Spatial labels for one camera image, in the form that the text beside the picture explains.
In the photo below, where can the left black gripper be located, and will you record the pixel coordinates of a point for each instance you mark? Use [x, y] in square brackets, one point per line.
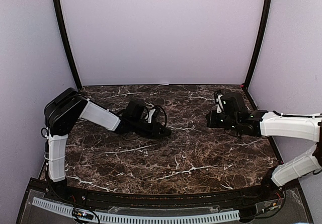
[155, 130]

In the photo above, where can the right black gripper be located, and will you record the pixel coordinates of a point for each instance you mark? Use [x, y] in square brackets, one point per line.
[211, 117]

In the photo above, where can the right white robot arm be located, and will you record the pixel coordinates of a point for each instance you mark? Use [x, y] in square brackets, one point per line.
[232, 114]

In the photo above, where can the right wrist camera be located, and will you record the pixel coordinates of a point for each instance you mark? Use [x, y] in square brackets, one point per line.
[217, 97]

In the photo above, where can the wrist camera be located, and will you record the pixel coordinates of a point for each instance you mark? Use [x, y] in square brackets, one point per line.
[152, 114]
[217, 97]

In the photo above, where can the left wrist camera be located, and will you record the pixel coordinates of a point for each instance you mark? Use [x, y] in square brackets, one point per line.
[152, 114]

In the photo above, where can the black front rail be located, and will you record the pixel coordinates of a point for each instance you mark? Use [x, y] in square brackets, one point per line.
[103, 199]

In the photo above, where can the right black frame post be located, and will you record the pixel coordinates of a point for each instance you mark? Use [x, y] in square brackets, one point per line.
[258, 43]

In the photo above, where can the black frame post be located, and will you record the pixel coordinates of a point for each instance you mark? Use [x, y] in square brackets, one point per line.
[66, 43]
[258, 43]

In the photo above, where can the white slotted cable duct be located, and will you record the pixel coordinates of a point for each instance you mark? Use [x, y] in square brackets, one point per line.
[135, 215]

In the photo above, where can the left black frame post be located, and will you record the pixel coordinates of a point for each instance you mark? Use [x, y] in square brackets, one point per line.
[66, 43]

